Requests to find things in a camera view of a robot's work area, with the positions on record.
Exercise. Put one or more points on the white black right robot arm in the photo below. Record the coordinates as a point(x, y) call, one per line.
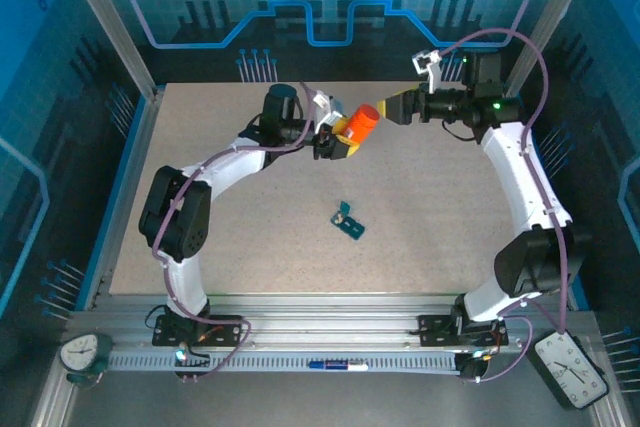
point(520, 177)

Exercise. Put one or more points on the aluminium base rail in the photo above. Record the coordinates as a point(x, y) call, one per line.
point(325, 312)

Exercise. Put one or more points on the teal pill organizer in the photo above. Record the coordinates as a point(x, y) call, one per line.
point(352, 228)

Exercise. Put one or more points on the round green clock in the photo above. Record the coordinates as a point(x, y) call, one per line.
point(80, 351)

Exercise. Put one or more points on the orange pill bottle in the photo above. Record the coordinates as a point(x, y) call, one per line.
point(361, 122)

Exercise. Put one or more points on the blue white marker pen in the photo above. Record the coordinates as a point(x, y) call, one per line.
point(337, 365)

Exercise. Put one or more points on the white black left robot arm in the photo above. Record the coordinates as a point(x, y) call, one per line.
point(230, 164)

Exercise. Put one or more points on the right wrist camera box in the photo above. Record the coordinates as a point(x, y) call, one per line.
point(432, 72)

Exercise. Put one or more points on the black rectangular clock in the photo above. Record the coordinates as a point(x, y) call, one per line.
point(570, 372)

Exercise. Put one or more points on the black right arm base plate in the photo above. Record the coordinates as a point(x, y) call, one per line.
point(432, 332)

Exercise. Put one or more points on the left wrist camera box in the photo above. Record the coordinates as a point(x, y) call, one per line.
point(325, 104)

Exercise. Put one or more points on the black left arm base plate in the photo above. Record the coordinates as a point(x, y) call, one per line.
point(227, 329)

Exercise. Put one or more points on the aluminium frame post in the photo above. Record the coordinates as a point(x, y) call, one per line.
point(121, 37)
point(545, 22)

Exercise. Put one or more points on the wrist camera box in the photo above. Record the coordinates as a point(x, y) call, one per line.
point(432, 72)
point(325, 104)

